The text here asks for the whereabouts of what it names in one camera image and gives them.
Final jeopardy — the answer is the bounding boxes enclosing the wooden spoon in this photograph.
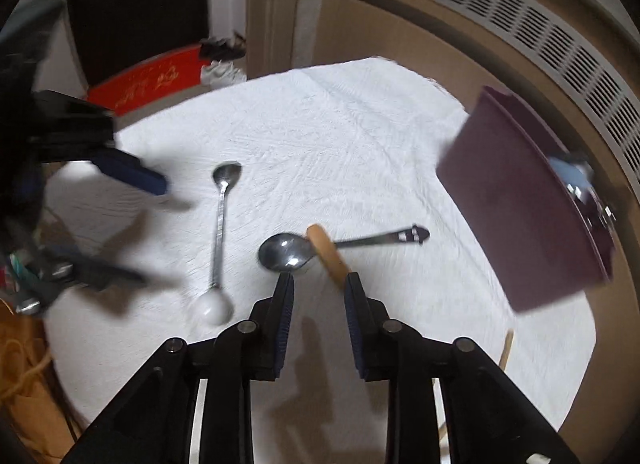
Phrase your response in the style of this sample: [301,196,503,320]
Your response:
[305,223,352,288]

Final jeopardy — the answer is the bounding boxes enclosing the red floor mat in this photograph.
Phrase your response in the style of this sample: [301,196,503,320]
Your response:
[86,42,212,118]

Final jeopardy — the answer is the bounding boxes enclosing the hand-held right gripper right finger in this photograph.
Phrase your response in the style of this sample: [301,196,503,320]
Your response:
[343,273,582,464]

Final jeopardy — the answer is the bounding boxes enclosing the dark shoes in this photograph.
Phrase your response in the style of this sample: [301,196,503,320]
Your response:
[198,34,247,61]

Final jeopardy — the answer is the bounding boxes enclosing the white textured table cloth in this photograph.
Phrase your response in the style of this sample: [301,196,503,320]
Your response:
[42,56,599,429]

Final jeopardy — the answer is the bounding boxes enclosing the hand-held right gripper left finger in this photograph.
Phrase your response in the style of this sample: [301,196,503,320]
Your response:
[62,272,296,464]

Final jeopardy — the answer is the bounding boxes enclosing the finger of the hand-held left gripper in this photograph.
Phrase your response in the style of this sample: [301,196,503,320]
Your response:
[30,90,170,197]
[14,240,149,317]

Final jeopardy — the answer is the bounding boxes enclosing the maroon plastic utensil container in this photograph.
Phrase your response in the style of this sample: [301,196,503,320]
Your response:
[436,85,617,315]

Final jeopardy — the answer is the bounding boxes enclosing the white sneaker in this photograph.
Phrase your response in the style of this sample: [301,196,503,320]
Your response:
[200,60,227,88]
[221,62,247,85]

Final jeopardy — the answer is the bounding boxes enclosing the large grey vent grille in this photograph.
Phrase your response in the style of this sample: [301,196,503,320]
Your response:
[399,0,640,201]

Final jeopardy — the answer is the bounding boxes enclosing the wooden chopstick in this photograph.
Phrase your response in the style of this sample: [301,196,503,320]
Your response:
[437,327,516,453]

